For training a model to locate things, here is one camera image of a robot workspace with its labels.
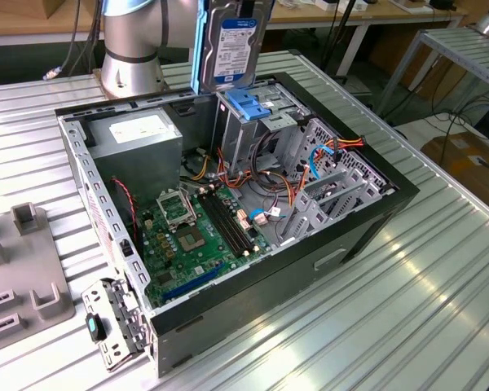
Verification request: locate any grey optical drive bay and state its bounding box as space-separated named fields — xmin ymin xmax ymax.
xmin=210 ymin=79 xmax=309 ymax=174

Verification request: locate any black cable bundle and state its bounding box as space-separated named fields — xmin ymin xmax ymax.
xmin=250 ymin=129 xmax=297 ymax=187

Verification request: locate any grey expansion bracket plate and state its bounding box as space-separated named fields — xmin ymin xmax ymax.
xmin=81 ymin=276 xmax=155 ymax=374

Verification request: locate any grey power supply unit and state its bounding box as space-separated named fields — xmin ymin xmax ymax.
xmin=86 ymin=108 xmax=184 ymax=200

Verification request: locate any open black PC case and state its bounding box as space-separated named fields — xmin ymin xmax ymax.
xmin=55 ymin=71 xmax=421 ymax=378

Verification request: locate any black RAM slot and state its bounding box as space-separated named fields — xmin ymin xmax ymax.
xmin=213 ymin=190 xmax=257 ymax=251
xmin=208 ymin=191 xmax=253 ymax=253
xmin=203 ymin=193 xmax=249 ymax=257
xmin=198 ymin=195 xmax=245 ymax=258

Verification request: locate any orange red disk power wire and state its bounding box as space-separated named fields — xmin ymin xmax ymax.
xmin=316 ymin=136 xmax=366 ymax=160

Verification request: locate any blue expansion slot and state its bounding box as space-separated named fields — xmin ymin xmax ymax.
xmin=161 ymin=262 xmax=226 ymax=303

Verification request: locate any green motherboard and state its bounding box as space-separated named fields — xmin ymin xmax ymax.
xmin=136 ymin=185 xmax=276 ymax=309

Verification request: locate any metal socket cover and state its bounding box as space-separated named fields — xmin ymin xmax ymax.
xmin=155 ymin=189 xmax=197 ymax=231

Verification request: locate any long blue SATA wire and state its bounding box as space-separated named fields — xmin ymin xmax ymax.
xmin=308 ymin=142 xmax=340 ymax=181

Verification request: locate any grey parts rack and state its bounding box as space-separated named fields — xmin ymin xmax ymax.
xmin=0 ymin=203 xmax=77 ymax=347

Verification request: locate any coloured power wire bundle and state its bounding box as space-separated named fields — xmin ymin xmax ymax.
xmin=178 ymin=144 xmax=311 ymax=213

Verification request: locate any wooden desk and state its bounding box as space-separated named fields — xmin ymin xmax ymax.
xmin=0 ymin=0 xmax=468 ymax=46

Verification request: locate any grey metal disk bay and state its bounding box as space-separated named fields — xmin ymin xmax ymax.
xmin=276 ymin=116 xmax=397 ymax=250

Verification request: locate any short light blue wire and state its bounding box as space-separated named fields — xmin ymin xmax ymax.
xmin=246 ymin=208 xmax=271 ymax=224

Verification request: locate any cardboard box with label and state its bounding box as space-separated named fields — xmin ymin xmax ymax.
xmin=421 ymin=132 xmax=489 ymax=189

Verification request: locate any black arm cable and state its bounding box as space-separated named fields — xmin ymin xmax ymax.
xmin=43 ymin=0 xmax=105 ymax=81

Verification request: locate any black latch with blue button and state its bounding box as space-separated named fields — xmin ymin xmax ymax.
xmin=84 ymin=312 xmax=108 ymax=344

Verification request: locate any hard disk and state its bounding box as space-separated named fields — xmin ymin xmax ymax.
xmin=190 ymin=0 xmax=276 ymax=95

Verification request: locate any blue drive bay latch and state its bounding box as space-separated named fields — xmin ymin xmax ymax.
xmin=224 ymin=88 xmax=272 ymax=122

